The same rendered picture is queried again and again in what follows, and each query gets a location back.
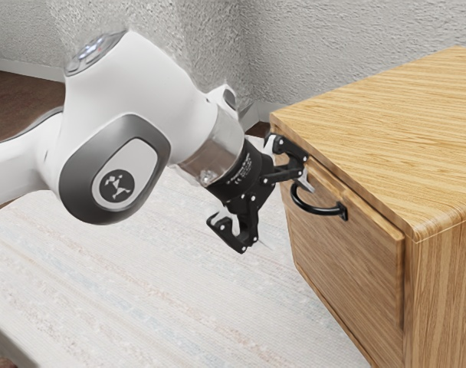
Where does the wooden cabinet with black handle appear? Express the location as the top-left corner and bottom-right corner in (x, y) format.
(268, 44), (466, 368)

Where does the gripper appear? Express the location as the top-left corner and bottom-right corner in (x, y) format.
(205, 130), (317, 255)

